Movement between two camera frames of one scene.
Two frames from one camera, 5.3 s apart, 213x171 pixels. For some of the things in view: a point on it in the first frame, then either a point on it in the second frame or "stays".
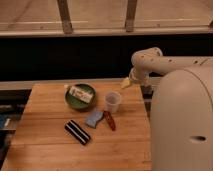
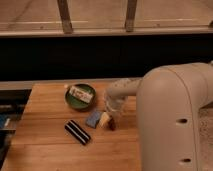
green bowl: x=80 y=96 stays
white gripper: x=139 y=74 -> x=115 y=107
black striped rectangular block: x=77 y=132 stays
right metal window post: x=130 y=16 stays
